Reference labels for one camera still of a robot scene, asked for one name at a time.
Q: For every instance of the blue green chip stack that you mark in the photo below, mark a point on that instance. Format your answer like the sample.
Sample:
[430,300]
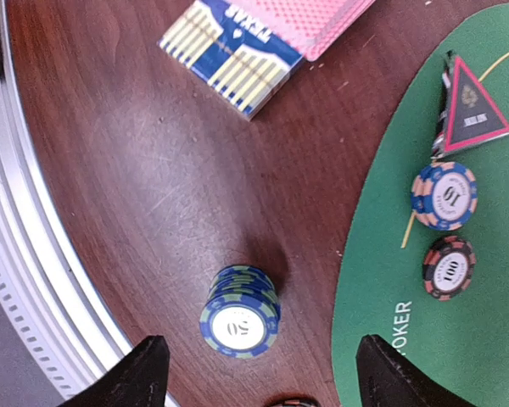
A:
[241,316]

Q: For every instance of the red black 100 chip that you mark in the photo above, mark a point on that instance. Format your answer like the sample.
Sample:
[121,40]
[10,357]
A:
[448,266]

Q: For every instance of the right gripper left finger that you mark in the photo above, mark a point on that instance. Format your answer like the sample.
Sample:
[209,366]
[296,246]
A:
[139,379]

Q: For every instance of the aluminium front rail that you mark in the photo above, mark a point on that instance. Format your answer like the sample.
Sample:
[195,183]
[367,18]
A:
[45,291]

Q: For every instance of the blue pink chips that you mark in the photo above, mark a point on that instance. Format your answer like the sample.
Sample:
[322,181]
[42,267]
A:
[444,196]

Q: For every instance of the red black chip stack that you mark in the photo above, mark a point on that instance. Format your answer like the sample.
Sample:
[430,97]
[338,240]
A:
[294,402]

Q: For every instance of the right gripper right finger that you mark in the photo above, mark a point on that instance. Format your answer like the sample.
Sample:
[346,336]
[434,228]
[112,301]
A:
[387,378]

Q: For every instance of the round green poker mat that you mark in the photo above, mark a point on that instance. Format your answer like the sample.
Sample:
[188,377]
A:
[462,344]

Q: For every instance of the black red triangular button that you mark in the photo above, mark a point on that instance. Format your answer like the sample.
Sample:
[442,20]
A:
[469,116]

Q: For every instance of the blue yellow card box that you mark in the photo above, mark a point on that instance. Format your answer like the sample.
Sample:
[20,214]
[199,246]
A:
[232,52]

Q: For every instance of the pink backed card deck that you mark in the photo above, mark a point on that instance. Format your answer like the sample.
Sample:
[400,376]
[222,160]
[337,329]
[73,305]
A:
[309,26]

